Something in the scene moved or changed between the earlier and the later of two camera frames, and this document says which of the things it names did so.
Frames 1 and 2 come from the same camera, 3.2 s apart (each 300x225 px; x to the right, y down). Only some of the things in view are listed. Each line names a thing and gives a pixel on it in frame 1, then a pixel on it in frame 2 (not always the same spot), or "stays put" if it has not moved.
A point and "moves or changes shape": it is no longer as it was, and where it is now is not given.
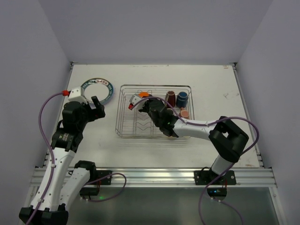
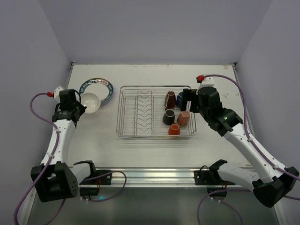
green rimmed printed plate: [101, 88] stays put
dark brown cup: [170, 97] stays put
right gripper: [145, 106] to [191, 101]
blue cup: [182, 99] stays put
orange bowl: [143, 93] moves or changes shape
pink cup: [184, 113] stays put
